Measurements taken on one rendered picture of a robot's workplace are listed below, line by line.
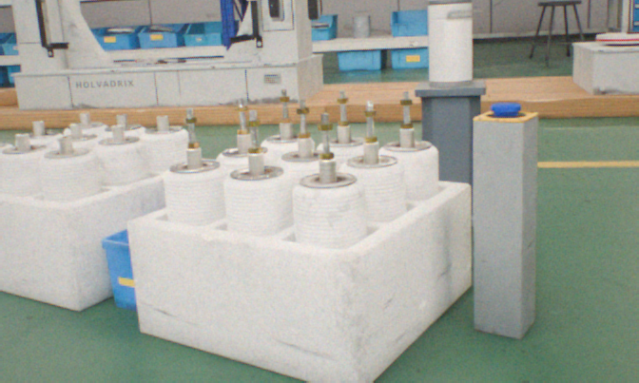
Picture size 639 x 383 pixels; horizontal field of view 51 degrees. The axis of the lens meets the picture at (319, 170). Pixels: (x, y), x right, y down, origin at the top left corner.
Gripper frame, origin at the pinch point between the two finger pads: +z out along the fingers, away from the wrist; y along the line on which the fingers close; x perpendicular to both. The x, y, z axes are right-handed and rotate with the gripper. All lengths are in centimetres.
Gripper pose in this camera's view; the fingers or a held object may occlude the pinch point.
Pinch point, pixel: (296, 11)
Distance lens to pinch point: 101.6
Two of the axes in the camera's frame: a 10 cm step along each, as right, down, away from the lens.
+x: 6.5, 1.3, -7.5
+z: 0.6, 9.7, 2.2
